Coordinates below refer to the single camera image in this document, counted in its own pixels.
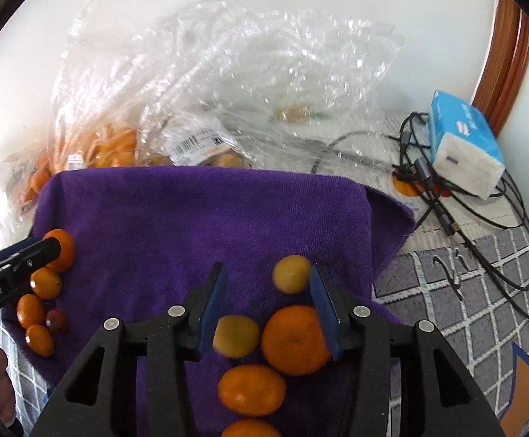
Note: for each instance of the purple towel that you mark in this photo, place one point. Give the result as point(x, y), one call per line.
point(178, 227)

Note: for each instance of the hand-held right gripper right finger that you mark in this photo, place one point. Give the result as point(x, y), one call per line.
point(326, 318)

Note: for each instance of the small yellow round fruit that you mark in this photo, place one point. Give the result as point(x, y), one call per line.
point(236, 336)
point(292, 274)

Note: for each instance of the brown wooden door frame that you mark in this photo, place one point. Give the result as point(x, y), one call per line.
point(506, 63)

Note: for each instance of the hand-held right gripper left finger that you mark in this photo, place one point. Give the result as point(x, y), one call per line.
point(210, 323)

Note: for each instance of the small red fruit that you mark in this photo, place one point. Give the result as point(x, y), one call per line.
point(58, 322)

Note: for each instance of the blue white tissue pack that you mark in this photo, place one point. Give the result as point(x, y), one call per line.
point(467, 154)

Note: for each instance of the clear plastic bag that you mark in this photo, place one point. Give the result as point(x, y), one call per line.
point(246, 68)

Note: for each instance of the white barcode label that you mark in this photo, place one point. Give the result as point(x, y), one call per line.
point(196, 141)

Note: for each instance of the orange mandarin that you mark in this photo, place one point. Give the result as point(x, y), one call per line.
point(251, 390)
point(251, 429)

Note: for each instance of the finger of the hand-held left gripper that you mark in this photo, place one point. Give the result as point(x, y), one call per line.
point(37, 257)
point(9, 252)

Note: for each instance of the small orange kumquat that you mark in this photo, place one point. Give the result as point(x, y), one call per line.
point(46, 283)
point(40, 340)
point(66, 250)
point(31, 310)

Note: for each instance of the large oval orange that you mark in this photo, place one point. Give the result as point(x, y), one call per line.
point(292, 341)

